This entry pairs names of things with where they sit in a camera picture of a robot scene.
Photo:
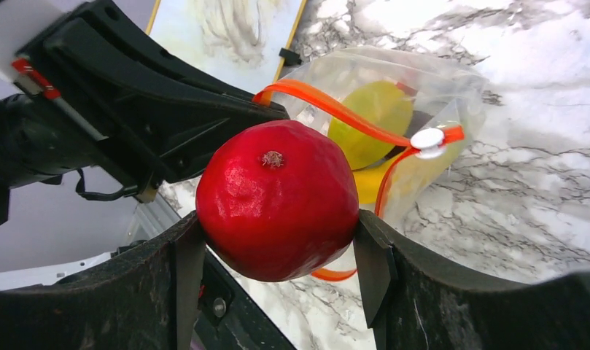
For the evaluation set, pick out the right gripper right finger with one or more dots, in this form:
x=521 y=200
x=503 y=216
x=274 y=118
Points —
x=414 y=298

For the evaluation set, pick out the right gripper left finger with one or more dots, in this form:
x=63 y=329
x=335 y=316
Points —
x=144 y=298

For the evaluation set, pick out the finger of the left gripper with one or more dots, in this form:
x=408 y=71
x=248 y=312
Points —
x=229 y=318
x=110 y=96

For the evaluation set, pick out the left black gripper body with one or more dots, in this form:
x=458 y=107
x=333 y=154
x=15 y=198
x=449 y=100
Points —
x=39 y=144

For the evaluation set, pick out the yellow toy banana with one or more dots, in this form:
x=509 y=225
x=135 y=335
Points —
x=407 y=176

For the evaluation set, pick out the red toy apple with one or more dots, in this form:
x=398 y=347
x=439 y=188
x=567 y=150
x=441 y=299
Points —
x=278 y=201

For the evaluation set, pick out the yellow toy star fruit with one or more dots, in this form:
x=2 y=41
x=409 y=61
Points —
x=384 y=104

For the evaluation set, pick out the clear orange zip bag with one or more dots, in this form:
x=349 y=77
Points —
x=448 y=106

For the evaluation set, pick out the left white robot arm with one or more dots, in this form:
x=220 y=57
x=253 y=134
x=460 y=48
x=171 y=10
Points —
x=20 y=22

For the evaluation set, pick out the white board yellow rim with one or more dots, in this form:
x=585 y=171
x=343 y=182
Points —
x=236 y=41

